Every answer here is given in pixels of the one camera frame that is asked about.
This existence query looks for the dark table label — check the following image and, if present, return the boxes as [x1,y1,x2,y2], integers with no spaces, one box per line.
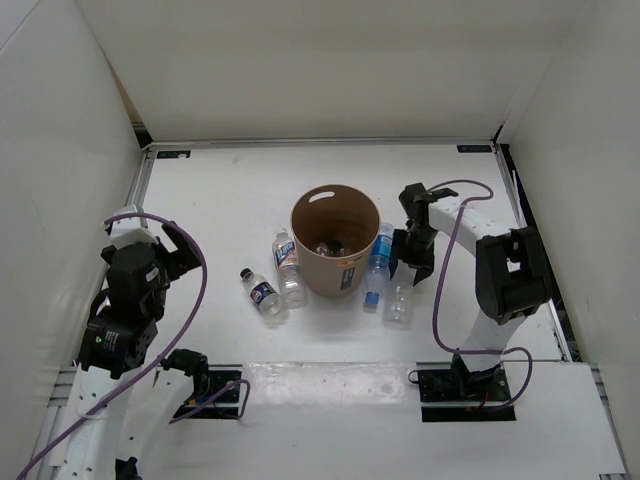
[156,150,191,159]
[456,144,494,154]

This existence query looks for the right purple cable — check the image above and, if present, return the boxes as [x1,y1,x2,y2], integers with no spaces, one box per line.
[427,180,534,407]

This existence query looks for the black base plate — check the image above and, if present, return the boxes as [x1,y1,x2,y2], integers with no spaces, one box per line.
[407,364,516,423]
[172,363,245,421]

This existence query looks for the clear unlabelled plastic bottle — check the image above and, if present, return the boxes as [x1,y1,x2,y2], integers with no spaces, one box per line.
[382,280,414,329]

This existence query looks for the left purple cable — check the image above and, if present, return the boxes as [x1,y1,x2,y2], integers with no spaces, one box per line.
[15,212,252,480]

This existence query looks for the small Pepsi bottle black cap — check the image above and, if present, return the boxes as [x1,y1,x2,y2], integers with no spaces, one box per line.
[240,268,287,328]

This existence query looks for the left dark table label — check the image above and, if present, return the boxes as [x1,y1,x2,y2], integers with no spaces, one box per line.
[156,150,191,159]

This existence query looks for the clear bottle blue white label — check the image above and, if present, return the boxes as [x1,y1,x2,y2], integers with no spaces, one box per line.
[272,229,306,309]

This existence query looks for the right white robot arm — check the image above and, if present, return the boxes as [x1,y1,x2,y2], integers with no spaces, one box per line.
[390,181,552,400]

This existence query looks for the purple cable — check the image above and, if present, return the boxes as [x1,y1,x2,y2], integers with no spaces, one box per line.
[15,212,252,480]
[427,180,534,407]

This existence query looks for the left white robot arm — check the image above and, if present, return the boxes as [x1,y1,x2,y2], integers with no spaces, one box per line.
[55,213,211,479]

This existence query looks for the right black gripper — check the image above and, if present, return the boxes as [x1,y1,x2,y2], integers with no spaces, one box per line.
[389,225,439,285]

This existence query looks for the brown cylindrical waste bin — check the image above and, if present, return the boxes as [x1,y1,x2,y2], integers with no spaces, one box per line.
[290,184,381,298]

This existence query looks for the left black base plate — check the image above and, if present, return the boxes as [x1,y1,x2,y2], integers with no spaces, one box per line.
[172,363,245,421]

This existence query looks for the right dark table label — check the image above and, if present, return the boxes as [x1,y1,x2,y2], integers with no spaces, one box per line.
[456,144,494,154]

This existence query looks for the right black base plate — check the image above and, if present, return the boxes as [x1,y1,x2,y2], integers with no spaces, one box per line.
[407,364,516,423]

